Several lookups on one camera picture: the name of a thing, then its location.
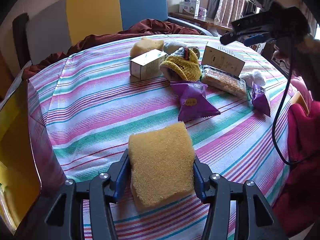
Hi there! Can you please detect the yellow sponge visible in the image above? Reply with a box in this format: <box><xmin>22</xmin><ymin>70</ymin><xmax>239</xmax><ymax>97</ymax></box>
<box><xmin>130</xmin><ymin>36</ymin><xmax>164</xmax><ymax>58</ymax></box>
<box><xmin>128</xmin><ymin>122</ymin><xmax>195</xmax><ymax>210</ymax></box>

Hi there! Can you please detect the white plastic bag ball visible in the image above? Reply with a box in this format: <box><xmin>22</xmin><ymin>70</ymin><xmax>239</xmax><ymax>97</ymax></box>
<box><xmin>239</xmin><ymin>70</ymin><xmax>266</xmax><ymax>88</ymax></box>

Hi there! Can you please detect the white cardboard box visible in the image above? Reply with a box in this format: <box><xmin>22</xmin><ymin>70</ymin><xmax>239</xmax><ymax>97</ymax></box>
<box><xmin>201</xmin><ymin>43</ymin><xmax>245</xmax><ymax>76</ymax></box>

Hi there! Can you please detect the purple snack packet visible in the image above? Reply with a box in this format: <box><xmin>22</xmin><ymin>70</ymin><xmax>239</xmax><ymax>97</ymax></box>
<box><xmin>170</xmin><ymin>81</ymin><xmax>221</xmax><ymax>122</ymax></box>
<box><xmin>252</xmin><ymin>83</ymin><xmax>271</xmax><ymax>117</ymax></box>

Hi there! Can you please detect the black label cracker packet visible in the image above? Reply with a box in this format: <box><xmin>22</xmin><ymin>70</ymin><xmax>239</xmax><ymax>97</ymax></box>
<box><xmin>201</xmin><ymin>65</ymin><xmax>248</xmax><ymax>100</ymax></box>

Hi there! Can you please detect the yellow knitted hat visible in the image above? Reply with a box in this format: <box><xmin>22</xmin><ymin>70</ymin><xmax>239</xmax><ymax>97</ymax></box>
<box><xmin>159</xmin><ymin>47</ymin><xmax>201</xmax><ymax>81</ymax></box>

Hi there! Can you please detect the small white carton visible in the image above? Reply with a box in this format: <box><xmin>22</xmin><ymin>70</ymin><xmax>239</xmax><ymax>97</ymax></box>
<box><xmin>130</xmin><ymin>49</ymin><xmax>168</xmax><ymax>80</ymax></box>

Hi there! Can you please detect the person's hand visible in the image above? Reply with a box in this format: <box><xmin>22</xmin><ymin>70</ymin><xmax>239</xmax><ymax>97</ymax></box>
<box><xmin>272</xmin><ymin>33</ymin><xmax>316</xmax><ymax>68</ymax></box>

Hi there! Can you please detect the beige curtain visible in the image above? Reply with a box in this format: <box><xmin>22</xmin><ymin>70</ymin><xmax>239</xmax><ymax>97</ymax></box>
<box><xmin>207</xmin><ymin>0</ymin><xmax>245</xmax><ymax>28</ymax></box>

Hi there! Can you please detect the striped bed sheet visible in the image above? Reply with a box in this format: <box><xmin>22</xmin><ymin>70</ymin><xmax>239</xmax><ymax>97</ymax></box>
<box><xmin>28</xmin><ymin>38</ymin><xmax>289</xmax><ymax>239</ymax></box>

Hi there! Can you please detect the red garment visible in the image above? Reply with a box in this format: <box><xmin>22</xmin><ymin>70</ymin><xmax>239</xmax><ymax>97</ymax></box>
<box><xmin>273</xmin><ymin>101</ymin><xmax>319</xmax><ymax>237</ymax></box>

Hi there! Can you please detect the wooden bedside desk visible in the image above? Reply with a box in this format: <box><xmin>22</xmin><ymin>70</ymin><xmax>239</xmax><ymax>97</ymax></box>
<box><xmin>169</xmin><ymin>12</ymin><xmax>232</xmax><ymax>31</ymax></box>

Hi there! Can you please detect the white product box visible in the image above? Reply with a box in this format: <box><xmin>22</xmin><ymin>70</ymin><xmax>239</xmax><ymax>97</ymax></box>
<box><xmin>179</xmin><ymin>0</ymin><xmax>200</xmax><ymax>17</ymax></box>

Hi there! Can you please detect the rolled cream sock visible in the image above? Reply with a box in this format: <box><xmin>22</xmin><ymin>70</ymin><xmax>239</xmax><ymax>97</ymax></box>
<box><xmin>163</xmin><ymin>40</ymin><xmax>201</xmax><ymax>59</ymax></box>

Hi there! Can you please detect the maroon blanket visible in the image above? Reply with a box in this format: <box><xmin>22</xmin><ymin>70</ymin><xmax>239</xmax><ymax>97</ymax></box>
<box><xmin>22</xmin><ymin>18</ymin><xmax>200</xmax><ymax>81</ymax></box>

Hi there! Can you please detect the blue yellow grey headboard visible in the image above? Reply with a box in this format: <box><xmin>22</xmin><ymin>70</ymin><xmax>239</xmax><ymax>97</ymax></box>
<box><xmin>24</xmin><ymin>0</ymin><xmax>168</xmax><ymax>68</ymax></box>

